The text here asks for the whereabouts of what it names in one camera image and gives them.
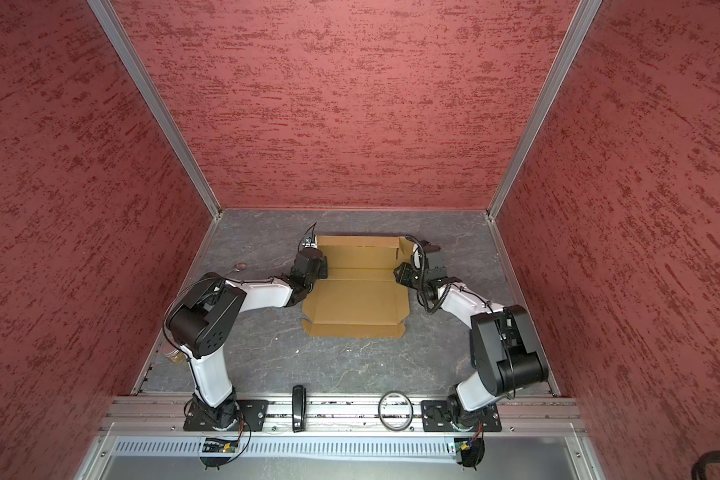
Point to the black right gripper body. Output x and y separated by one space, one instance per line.
410 276

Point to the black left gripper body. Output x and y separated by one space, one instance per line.
322 272

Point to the brown cardboard box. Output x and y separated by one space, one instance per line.
360 297

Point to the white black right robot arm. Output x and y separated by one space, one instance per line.
505 351

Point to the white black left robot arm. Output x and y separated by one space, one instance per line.
200 323

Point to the black handheld device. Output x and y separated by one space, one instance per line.
299 403

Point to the small glass jar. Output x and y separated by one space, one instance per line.
173 354

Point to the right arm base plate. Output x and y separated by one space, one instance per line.
448 416

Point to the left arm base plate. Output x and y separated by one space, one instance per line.
230 415

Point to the white slotted cable duct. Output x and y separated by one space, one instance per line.
426 449

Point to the aluminium front rail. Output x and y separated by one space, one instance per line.
332 415

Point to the right rear aluminium corner post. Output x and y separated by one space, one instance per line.
579 26

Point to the aluminium corner post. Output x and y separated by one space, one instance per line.
107 18
579 26

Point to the left rear aluminium corner post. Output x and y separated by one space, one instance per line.
107 18

